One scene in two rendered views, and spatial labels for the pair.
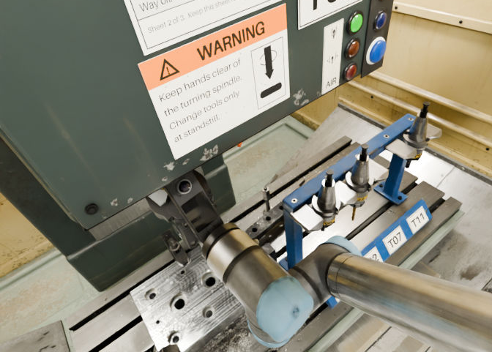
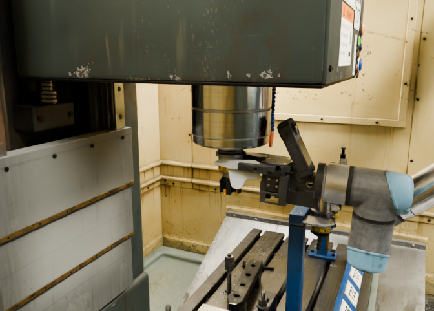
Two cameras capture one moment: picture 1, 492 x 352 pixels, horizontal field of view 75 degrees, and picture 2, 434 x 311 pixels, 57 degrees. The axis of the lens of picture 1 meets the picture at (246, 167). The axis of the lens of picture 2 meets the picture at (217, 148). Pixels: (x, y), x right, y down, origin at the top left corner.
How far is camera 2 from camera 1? 0.72 m
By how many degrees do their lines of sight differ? 45
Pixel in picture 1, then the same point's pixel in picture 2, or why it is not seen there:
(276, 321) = (406, 183)
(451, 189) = not seen: hidden behind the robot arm
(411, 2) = (281, 112)
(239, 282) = (364, 177)
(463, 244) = (391, 291)
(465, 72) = (333, 154)
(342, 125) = (238, 229)
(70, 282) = not seen: outside the picture
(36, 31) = not seen: outside the picture
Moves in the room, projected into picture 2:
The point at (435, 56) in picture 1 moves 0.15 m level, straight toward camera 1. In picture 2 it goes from (309, 147) to (317, 155)
